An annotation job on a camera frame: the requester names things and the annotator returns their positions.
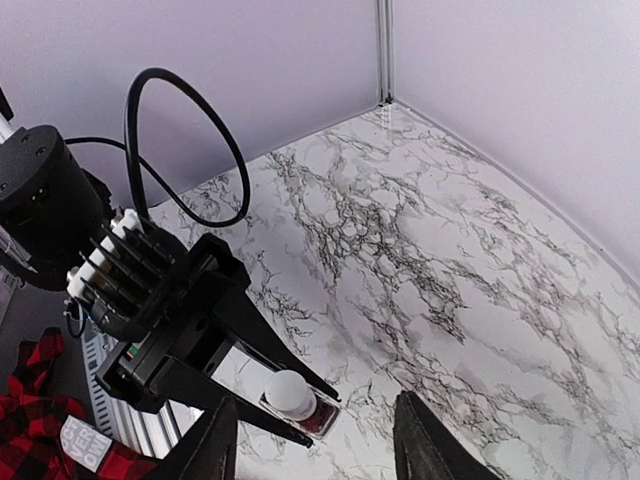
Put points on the aluminium left rear frame post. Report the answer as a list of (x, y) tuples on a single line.
[(385, 51)]

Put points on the red glitter nail polish bottle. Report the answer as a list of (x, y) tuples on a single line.
[(319, 423)]

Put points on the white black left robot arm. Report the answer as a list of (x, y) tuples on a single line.
[(53, 209)]

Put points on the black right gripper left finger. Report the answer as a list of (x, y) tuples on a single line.
[(208, 451)]

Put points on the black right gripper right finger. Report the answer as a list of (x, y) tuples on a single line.
[(425, 449)]

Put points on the red black plaid sleeve forearm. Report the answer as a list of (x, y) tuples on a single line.
[(32, 420)]

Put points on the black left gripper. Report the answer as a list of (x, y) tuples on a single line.
[(170, 330)]

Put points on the white nail polish cap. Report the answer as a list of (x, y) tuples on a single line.
[(289, 394)]

